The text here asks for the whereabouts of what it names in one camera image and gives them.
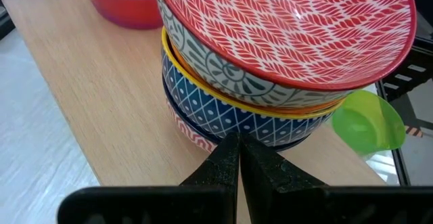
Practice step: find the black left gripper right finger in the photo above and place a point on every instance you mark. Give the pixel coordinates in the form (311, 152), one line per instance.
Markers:
(287, 200)

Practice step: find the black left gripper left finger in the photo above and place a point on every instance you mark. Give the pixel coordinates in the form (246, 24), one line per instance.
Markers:
(209, 200)

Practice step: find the blue striped bowl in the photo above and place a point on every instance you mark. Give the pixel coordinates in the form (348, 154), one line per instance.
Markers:
(193, 134)

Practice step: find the blue diamond pattern bowl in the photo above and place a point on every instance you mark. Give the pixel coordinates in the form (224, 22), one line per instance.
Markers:
(216, 112)

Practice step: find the red leaf pattern bowl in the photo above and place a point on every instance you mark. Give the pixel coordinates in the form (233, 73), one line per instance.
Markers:
(287, 31)

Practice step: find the orange bowl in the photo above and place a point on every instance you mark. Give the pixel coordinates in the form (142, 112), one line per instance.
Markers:
(125, 11)

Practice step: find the green bowl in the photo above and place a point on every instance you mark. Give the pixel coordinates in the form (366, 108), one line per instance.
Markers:
(365, 126)

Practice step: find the black table frame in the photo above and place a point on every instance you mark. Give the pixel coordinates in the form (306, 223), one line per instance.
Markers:
(400, 164)

